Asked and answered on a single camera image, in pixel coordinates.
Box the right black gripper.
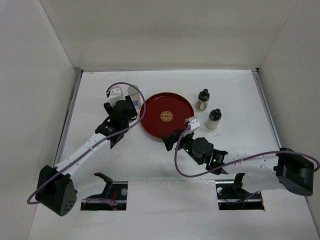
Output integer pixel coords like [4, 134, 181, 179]
[161, 127, 204, 165]

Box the silver-lid shaker blue label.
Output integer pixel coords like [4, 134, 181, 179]
[127, 85, 142, 110]

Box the brown spice bottle black cap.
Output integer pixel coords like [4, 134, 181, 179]
[195, 88, 210, 111]

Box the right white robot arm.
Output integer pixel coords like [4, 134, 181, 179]
[161, 129, 320, 198]

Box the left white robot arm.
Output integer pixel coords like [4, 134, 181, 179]
[32, 95, 138, 217]

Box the round red lacquer tray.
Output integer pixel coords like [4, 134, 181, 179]
[139, 92, 195, 139]

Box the white spice bottle black cap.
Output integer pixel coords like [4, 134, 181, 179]
[205, 108, 222, 130]

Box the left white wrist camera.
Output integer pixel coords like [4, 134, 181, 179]
[106, 85, 125, 107]

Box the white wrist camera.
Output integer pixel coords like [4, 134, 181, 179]
[106, 85, 125, 107]
[185, 116, 201, 132]

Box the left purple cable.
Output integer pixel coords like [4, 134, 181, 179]
[26, 81, 147, 205]

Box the purple cable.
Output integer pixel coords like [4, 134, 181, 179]
[26, 81, 147, 205]
[173, 122, 320, 178]

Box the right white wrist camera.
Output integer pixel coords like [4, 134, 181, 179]
[185, 116, 201, 132]

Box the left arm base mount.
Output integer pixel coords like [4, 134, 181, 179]
[80, 172, 129, 212]

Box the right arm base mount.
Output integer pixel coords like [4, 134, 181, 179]
[215, 173, 265, 211]

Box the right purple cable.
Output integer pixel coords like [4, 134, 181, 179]
[173, 122, 320, 178]

